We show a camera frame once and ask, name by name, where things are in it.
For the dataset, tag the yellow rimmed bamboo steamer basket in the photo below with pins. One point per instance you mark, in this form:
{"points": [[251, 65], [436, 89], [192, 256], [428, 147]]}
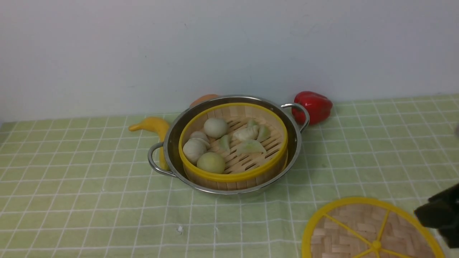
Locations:
{"points": [[241, 171]]}

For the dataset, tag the red bell pepper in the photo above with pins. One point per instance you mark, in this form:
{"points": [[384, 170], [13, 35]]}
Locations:
{"points": [[318, 106]]}

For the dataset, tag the white round bun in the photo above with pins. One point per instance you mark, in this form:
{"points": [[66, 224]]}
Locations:
{"points": [[194, 148], [215, 127]]}

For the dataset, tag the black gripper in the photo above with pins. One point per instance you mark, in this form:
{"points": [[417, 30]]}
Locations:
{"points": [[441, 213]]}

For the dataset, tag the yellow rimmed woven steamer lid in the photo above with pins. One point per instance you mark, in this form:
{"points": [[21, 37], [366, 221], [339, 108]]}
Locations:
{"points": [[361, 227]]}

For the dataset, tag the pale green dumpling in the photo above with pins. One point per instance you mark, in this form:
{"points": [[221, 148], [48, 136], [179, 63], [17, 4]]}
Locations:
{"points": [[250, 146]]}

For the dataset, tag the yellow-green round bun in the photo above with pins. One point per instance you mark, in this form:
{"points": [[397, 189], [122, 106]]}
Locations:
{"points": [[211, 162]]}

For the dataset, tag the yellow banana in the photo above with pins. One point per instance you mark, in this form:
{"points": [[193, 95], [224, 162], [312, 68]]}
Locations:
{"points": [[160, 127]]}

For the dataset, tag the small white bun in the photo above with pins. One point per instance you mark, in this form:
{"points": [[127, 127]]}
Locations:
{"points": [[199, 135]]}

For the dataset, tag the small pale dumpling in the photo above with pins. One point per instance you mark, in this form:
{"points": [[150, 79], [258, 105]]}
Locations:
{"points": [[263, 133]]}

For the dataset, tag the green checkered tablecloth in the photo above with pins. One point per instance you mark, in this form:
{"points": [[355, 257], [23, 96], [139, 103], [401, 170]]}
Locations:
{"points": [[83, 187]]}

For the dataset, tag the orange fruit behind pot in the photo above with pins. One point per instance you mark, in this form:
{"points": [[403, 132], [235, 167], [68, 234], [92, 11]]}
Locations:
{"points": [[203, 99]]}

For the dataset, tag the stainless steel pot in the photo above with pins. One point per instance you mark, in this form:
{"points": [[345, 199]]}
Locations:
{"points": [[295, 116]]}

